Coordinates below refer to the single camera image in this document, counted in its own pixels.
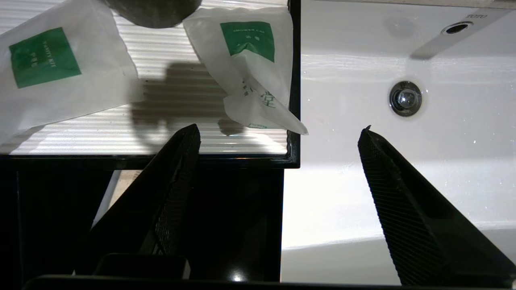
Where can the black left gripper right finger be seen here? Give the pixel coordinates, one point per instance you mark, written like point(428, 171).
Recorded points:
point(419, 225)

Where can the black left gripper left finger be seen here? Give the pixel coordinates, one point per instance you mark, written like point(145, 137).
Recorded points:
point(153, 201)

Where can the white vanity kit packet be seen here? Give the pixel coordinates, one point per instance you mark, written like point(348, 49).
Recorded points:
point(100, 80)

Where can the white shower cap packet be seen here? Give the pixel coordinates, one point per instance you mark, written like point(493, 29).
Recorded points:
point(250, 80)

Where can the black amenity box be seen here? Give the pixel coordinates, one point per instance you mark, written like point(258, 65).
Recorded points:
point(294, 80)

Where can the chrome sink drain plug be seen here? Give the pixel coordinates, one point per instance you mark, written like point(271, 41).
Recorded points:
point(405, 98)

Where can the white ceramic sink basin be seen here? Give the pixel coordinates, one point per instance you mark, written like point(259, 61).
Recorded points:
point(342, 100)

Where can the white ribbed tray mat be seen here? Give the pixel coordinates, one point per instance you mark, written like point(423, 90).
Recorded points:
point(161, 44)

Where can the black tumbler cup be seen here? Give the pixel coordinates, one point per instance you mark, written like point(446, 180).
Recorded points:
point(153, 12)

